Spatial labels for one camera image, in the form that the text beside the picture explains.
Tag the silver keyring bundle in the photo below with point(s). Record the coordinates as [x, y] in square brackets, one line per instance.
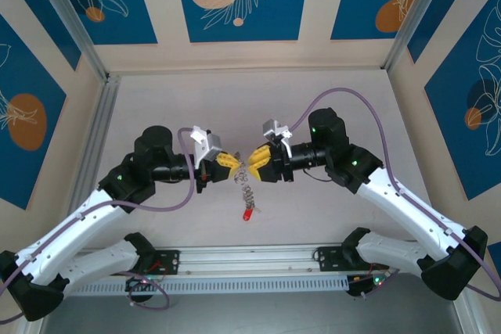
[247, 193]

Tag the red key tag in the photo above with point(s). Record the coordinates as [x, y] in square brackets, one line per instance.
[247, 214]

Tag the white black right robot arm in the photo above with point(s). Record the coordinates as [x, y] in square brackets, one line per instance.
[411, 209]

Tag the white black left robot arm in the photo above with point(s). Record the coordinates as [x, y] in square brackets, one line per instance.
[70, 228]

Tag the black mounting plate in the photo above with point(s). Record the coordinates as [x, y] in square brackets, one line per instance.
[172, 261]
[326, 259]

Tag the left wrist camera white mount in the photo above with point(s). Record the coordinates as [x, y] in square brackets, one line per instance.
[211, 146]

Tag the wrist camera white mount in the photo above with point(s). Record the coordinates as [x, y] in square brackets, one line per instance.
[211, 146]
[270, 128]

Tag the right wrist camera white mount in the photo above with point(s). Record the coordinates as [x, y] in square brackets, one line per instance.
[270, 128]

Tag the aluminium side rail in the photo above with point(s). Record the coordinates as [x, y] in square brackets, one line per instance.
[105, 115]

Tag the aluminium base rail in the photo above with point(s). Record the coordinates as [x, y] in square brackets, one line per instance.
[250, 259]

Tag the aluminium frame post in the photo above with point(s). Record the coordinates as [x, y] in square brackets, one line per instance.
[35, 326]
[72, 17]
[467, 316]
[415, 17]

